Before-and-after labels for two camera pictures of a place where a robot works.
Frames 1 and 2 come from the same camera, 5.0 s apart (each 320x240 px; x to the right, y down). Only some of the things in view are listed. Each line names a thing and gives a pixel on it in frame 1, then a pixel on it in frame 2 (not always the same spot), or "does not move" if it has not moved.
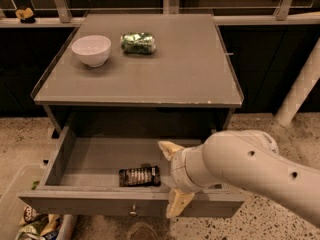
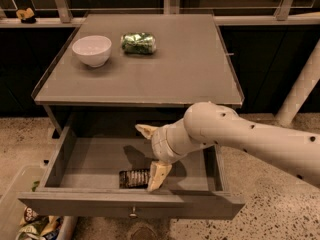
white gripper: (179, 169) → (159, 145)
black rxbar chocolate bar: (139, 177) does not move
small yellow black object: (25, 15) does not move
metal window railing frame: (65, 5) does not move
